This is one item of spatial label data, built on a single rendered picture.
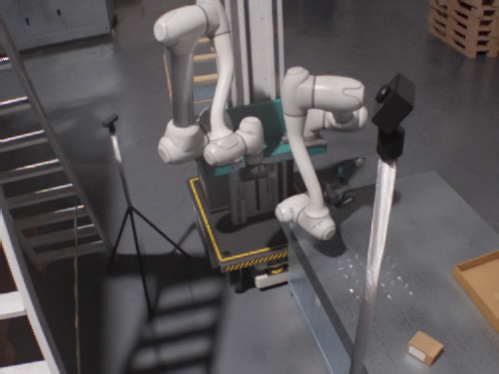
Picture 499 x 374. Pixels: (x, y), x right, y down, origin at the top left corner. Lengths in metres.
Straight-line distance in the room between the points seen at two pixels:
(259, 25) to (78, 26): 5.93
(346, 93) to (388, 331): 0.93
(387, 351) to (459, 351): 0.29
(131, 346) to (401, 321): 1.52
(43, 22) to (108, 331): 6.12
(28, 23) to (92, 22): 1.05
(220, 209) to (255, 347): 0.89
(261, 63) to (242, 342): 1.49
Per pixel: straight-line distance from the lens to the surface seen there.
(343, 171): 2.26
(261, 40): 2.49
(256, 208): 2.96
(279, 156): 2.51
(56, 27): 8.21
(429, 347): 1.87
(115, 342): 2.86
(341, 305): 2.03
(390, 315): 2.02
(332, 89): 1.85
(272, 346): 2.70
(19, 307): 1.39
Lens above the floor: 2.18
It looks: 35 degrees down
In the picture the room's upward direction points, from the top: 4 degrees counter-clockwise
